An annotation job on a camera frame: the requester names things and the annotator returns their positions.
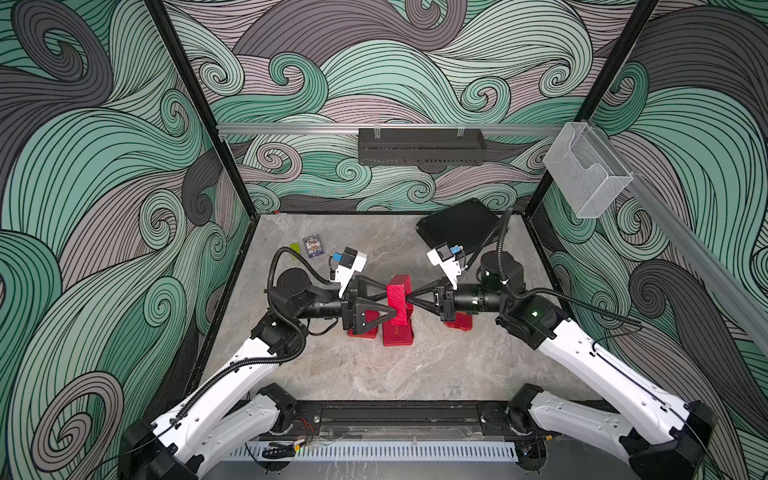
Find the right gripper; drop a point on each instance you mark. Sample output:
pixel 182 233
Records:
pixel 446 309

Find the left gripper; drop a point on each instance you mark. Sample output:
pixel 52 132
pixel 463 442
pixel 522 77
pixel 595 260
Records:
pixel 349 311

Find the red jewelry box lid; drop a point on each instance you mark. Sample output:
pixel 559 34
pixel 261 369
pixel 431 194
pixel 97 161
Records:
pixel 397 290

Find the red jewelry box base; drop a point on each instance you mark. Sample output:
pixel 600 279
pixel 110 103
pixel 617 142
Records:
pixel 462 321

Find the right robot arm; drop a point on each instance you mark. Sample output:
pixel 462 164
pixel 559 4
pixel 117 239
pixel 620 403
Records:
pixel 656 433

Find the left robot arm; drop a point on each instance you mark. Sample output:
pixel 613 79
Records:
pixel 194 436

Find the red jewelry box left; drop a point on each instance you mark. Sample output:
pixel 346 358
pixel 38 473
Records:
pixel 372 332

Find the red jewelry box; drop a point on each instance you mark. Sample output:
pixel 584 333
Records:
pixel 372 332
pixel 397 335

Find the red jewelry box middle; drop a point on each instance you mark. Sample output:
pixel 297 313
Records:
pixel 397 335

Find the small card pack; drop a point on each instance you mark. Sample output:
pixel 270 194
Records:
pixel 313 246

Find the black flat case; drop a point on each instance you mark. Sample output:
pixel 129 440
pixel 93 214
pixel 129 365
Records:
pixel 466 224

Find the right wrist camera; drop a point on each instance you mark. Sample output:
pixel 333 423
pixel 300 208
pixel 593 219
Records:
pixel 450 259

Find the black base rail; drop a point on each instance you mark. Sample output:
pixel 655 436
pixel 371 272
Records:
pixel 486 418

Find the black wall tray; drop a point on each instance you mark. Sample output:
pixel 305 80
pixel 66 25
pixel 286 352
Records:
pixel 422 148

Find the aluminium wall rail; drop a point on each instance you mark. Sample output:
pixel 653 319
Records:
pixel 304 128

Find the white slotted cable duct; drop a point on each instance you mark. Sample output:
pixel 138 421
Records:
pixel 387 451

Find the clear acrylic wall holder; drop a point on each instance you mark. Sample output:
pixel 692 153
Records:
pixel 589 172

